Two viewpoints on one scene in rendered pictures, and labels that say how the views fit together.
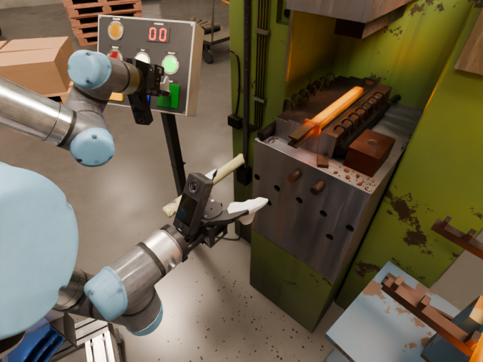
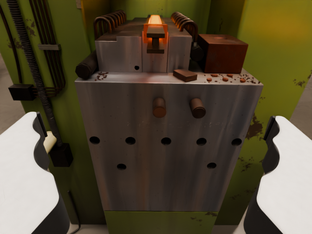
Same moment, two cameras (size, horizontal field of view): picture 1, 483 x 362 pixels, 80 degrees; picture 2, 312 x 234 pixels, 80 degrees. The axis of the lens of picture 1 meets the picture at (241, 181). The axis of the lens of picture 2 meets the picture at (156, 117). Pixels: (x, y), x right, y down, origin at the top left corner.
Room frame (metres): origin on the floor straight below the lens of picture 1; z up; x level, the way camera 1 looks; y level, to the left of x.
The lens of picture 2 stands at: (0.40, 0.07, 1.06)
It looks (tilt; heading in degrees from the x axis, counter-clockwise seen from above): 33 degrees down; 318
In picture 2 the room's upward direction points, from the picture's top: 1 degrees clockwise
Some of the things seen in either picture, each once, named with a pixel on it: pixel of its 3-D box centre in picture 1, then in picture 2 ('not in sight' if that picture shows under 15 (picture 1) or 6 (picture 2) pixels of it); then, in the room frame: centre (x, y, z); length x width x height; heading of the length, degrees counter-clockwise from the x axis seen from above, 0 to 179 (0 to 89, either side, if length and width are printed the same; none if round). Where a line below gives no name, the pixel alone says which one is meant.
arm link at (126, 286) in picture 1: (126, 281); not in sight; (0.25, 0.20, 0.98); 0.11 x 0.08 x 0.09; 139
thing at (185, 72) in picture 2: (323, 161); (185, 74); (0.64, -0.23, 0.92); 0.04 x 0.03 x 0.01; 170
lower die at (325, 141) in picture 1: (336, 108); (146, 35); (0.88, -0.32, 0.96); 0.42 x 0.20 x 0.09; 139
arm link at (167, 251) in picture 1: (164, 251); not in sight; (0.30, 0.14, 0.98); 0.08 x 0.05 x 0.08; 49
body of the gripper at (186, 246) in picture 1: (195, 226); not in sight; (0.37, 0.09, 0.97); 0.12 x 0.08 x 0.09; 139
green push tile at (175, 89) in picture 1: (169, 95); not in sight; (0.88, 0.23, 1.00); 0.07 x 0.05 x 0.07; 74
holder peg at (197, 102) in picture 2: (318, 187); (197, 108); (0.59, -0.21, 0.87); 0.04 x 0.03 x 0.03; 139
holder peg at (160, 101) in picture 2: (294, 176); (159, 107); (0.64, -0.16, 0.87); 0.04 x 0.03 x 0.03; 139
